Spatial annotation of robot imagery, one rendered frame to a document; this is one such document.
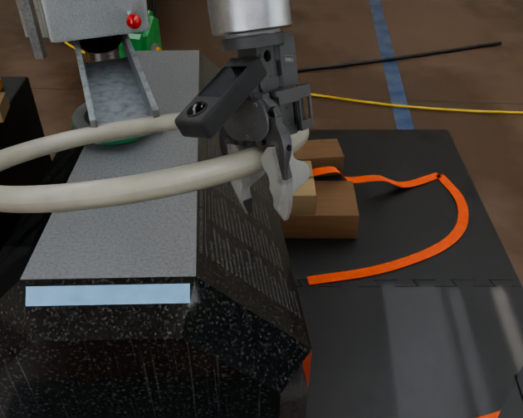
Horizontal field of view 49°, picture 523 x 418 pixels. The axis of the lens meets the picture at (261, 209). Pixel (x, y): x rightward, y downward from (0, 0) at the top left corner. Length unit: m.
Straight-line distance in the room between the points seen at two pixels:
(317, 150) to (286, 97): 2.13
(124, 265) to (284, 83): 0.63
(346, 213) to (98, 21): 1.38
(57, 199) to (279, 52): 0.29
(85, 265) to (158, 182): 0.62
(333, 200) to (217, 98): 1.86
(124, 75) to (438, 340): 1.42
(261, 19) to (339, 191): 1.91
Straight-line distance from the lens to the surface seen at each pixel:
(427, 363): 2.09
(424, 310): 2.24
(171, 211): 1.29
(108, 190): 0.61
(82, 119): 1.56
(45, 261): 1.24
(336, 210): 2.40
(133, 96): 1.21
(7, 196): 0.67
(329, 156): 2.74
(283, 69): 0.68
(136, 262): 1.19
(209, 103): 0.61
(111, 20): 1.36
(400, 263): 2.39
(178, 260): 1.18
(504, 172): 3.07
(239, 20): 0.63
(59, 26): 1.36
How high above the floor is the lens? 1.66
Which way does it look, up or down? 40 degrees down
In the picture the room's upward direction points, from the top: straight up
